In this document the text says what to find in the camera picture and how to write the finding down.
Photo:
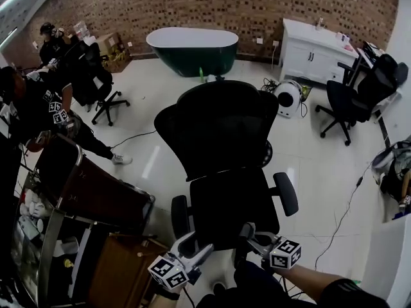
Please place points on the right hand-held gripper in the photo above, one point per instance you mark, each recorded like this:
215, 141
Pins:
285, 253

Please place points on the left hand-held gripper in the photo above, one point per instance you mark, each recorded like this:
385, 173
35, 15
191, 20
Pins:
168, 273

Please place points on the person's left forearm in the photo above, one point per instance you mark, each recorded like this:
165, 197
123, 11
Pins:
160, 303

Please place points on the person's right forearm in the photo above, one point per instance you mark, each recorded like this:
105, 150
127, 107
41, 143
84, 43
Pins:
311, 281

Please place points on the person's black clothed body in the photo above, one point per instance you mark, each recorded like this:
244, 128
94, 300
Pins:
253, 287

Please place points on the black wristband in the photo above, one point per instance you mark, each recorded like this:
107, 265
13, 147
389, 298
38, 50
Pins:
168, 294

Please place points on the wooden cabinet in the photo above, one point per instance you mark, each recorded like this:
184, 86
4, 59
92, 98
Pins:
125, 274

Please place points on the green spray bottle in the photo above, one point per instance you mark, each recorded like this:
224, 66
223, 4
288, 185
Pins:
357, 281

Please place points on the steel and brown service cart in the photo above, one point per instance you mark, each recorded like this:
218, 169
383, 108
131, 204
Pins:
96, 191

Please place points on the small yellow item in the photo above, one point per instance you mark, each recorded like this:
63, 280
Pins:
67, 263

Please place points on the white slipper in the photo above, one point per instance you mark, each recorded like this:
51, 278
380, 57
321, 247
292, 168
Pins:
65, 247

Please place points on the black mesh office chair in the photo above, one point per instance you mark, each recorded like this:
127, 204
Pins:
218, 124

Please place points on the white rounded furniture unit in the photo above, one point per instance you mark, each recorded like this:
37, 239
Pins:
388, 265

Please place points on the white round pet carrier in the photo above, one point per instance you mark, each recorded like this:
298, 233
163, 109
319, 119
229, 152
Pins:
287, 99

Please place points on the small black waste bin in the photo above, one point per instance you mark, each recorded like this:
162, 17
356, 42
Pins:
306, 91

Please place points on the group of white cups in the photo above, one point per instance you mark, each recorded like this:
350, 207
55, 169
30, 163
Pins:
32, 208

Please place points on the small white container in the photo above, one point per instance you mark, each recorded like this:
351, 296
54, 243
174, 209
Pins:
211, 78

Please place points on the white sink cabinet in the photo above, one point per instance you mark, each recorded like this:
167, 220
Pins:
305, 56

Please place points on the green and white bathtub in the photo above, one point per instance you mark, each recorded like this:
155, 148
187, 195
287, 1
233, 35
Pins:
192, 40

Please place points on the pink item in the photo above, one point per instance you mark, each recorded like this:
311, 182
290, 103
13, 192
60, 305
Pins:
348, 47

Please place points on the white desk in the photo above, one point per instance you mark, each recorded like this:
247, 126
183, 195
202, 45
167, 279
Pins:
366, 53

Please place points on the cardboard box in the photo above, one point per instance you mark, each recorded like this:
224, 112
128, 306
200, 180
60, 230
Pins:
112, 48

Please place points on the black backpack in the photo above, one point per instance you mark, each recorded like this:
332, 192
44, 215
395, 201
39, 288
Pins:
401, 72

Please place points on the sink faucet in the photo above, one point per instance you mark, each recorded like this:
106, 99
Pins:
319, 22

